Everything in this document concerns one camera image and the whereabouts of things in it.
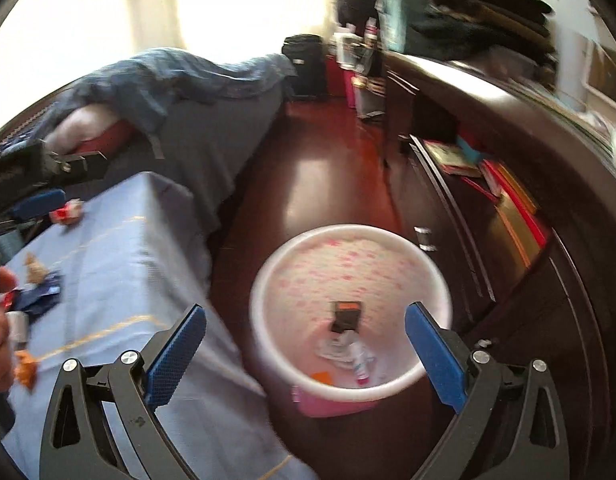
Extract red and white wrapper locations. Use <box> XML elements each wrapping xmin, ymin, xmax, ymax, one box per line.
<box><xmin>49</xmin><ymin>198</ymin><xmax>85</xmax><ymax>227</ymax></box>

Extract black and orange packet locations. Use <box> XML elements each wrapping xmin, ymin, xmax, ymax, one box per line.
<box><xmin>329</xmin><ymin>300</ymin><xmax>363</xmax><ymax>336</ymax></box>

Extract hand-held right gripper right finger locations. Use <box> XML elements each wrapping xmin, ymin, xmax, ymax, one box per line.
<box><xmin>405</xmin><ymin>302</ymin><xmax>571</xmax><ymax>480</ymax></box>

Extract beige illustrated book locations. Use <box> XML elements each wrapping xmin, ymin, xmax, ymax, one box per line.
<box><xmin>422</xmin><ymin>139</ymin><xmax>482</xmax><ymax>178</ymax></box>

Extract small white roll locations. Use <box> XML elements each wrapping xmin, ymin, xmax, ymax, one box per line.
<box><xmin>5</xmin><ymin>311</ymin><xmax>30</xmax><ymax>347</ymax></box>

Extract white flower-print bin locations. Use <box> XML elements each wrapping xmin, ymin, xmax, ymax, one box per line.
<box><xmin>249</xmin><ymin>224</ymin><xmax>455</xmax><ymax>418</ymax></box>

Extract books on cabinet shelf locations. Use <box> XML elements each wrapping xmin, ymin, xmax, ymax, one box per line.
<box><xmin>479</xmin><ymin>159</ymin><xmax>552</xmax><ymax>258</ymax></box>

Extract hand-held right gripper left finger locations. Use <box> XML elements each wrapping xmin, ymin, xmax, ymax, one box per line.
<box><xmin>40</xmin><ymin>304</ymin><xmax>207</xmax><ymax>480</ymax></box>

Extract black suitcase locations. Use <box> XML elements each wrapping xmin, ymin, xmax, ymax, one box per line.
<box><xmin>281</xmin><ymin>34</ymin><xmax>329</xmax><ymax>102</ymax></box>

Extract brown peel piece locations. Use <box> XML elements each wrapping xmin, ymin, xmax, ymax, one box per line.
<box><xmin>24</xmin><ymin>252</ymin><xmax>50</xmax><ymax>284</ymax></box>

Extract gold flat box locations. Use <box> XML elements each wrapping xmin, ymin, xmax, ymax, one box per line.
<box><xmin>495</xmin><ymin>194</ymin><xmax>541</xmax><ymax>268</ymax></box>

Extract red storage box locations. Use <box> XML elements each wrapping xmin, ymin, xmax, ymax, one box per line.
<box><xmin>325</xmin><ymin>55</ymin><xmax>349</xmax><ymax>97</ymax></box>

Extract grey bed sheet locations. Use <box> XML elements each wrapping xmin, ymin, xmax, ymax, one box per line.
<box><xmin>103</xmin><ymin>82</ymin><xmax>289</xmax><ymax>233</ymax></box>

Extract pile of dark clothes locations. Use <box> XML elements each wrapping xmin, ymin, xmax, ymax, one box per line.
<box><xmin>408</xmin><ymin>0</ymin><xmax>559</xmax><ymax>66</ymax></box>

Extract pink and red pillow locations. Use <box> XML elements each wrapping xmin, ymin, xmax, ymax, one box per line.
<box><xmin>50</xmin><ymin>105</ymin><xmax>139</xmax><ymax>157</ymax></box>

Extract dark wooden cabinet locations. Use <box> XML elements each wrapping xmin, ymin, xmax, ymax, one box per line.
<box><xmin>382</xmin><ymin>52</ymin><xmax>616</xmax><ymax>480</ymax></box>

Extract blue patterned blanket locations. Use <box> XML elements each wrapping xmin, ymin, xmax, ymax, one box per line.
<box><xmin>35</xmin><ymin>47</ymin><xmax>299</xmax><ymax>148</ymax></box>

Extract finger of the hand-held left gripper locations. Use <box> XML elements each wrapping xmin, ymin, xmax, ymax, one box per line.
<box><xmin>40</xmin><ymin>150</ymin><xmax>109</xmax><ymax>184</ymax></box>
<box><xmin>8</xmin><ymin>188</ymin><xmax>67</xmax><ymax>222</ymax></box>

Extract small white tube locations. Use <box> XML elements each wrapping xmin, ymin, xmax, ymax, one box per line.
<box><xmin>350</xmin><ymin>340</ymin><xmax>371</xmax><ymax>387</ymax></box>

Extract pink storage box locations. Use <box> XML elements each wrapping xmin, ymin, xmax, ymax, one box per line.
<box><xmin>343</xmin><ymin>67</ymin><xmax>371</xmax><ymax>110</ymax></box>

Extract dark blue wrapper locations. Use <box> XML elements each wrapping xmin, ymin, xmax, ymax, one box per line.
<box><xmin>12</xmin><ymin>271</ymin><xmax>62</xmax><ymax>317</ymax></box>

